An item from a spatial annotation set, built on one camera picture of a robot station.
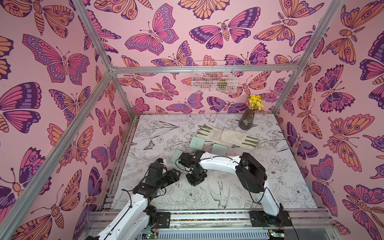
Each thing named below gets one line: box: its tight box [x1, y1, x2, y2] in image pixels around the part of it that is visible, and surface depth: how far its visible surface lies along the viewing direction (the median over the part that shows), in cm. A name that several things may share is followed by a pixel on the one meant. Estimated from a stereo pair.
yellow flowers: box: [245, 94, 265, 111], surface depth 96 cm
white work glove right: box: [219, 129, 259, 148], surface depth 106 cm
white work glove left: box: [195, 123, 224, 142], surface depth 111 cm
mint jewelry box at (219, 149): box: [211, 143, 228, 156], surface depth 100 cm
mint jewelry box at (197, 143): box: [189, 136, 206, 151], surface depth 102 cm
